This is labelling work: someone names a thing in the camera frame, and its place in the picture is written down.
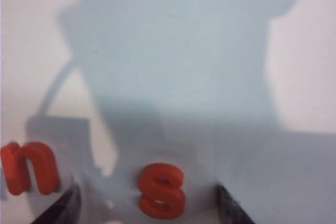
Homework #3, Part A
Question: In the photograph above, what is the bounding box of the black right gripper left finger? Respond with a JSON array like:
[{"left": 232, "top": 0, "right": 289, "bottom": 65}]
[{"left": 32, "top": 182, "right": 82, "bottom": 224}]

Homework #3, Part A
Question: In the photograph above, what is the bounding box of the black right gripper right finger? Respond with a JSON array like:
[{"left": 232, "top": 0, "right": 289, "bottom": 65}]
[{"left": 215, "top": 184, "right": 257, "bottom": 224}]

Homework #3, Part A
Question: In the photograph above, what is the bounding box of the red letter s magnet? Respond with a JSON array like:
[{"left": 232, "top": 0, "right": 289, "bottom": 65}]
[{"left": 137, "top": 163, "right": 186, "bottom": 220}]

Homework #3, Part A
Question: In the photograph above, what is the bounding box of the red letter n magnet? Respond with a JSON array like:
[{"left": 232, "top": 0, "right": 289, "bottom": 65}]
[{"left": 0, "top": 141, "right": 61, "bottom": 196}]

